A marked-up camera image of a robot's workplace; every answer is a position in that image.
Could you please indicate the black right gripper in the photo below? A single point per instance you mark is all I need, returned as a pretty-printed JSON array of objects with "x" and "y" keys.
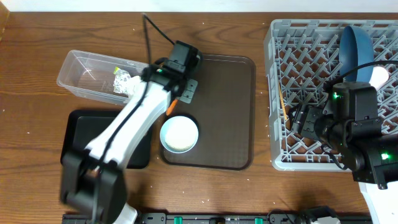
[{"x": 302, "y": 119}]

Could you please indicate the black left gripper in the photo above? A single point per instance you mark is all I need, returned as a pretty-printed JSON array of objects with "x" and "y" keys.
[{"x": 182, "y": 90}]

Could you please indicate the orange carrot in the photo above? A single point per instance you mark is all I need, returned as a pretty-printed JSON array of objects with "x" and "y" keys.
[{"x": 171, "y": 107}]

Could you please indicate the light blue rice bowl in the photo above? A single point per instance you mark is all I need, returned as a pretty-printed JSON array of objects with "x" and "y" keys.
[{"x": 179, "y": 134}]

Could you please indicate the foil wrapper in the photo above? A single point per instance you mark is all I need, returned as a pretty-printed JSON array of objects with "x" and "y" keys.
[{"x": 121, "y": 81}]

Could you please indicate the dark blue bowl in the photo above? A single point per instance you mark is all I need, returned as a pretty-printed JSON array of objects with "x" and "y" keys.
[{"x": 356, "y": 48}]

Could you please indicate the pink cup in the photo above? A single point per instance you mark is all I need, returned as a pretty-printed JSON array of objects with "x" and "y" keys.
[{"x": 379, "y": 77}]

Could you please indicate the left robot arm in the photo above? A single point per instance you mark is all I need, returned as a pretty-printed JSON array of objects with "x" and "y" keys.
[{"x": 93, "y": 176}]

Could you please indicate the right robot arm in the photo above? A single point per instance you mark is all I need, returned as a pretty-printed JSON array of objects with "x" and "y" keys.
[{"x": 370, "y": 155}]

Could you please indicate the grey plastic dishwasher rack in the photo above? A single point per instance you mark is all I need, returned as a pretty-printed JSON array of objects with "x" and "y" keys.
[{"x": 302, "y": 55}]

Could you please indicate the wooden chopstick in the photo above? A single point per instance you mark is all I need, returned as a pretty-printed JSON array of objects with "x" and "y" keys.
[{"x": 282, "y": 103}]

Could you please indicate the brown serving tray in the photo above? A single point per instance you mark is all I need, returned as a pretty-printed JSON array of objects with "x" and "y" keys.
[{"x": 223, "y": 108}]

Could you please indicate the white crumpled tissue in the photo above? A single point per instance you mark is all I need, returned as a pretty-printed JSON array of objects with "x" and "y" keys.
[{"x": 133, "y": 85}]

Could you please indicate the clear plastic bin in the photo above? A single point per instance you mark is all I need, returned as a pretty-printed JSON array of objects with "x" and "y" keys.
[{"x": 89, "y": 75}]

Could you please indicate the black tray bin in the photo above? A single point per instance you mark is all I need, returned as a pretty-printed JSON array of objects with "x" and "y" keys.
[{"x": 85, "y": 125}]

